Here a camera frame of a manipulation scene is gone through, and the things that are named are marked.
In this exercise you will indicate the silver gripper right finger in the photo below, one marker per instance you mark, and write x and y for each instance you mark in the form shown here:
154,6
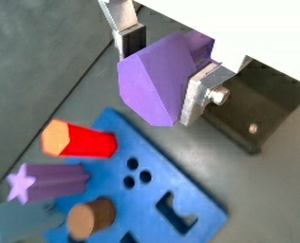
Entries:
205,90

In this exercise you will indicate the black curved fixture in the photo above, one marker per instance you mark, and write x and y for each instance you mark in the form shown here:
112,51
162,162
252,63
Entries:
264,97

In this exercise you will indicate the light blue tall block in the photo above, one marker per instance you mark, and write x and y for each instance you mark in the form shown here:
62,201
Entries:
22,220

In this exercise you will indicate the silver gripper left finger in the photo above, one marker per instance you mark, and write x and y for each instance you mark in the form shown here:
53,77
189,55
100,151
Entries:
129,31

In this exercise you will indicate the purple star prism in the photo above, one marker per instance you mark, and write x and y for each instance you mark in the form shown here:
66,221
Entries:
45,181

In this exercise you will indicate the purple three prong object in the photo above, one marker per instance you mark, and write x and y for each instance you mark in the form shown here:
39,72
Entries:
153,75

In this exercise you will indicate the blue insertion board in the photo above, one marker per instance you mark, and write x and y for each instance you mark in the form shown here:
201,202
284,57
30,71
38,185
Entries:
162,208

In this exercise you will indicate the brown cylinder peg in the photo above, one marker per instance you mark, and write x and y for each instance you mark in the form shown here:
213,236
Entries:
90,217

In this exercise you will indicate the red hexagonal prism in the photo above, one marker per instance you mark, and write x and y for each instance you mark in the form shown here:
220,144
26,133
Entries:
65,139

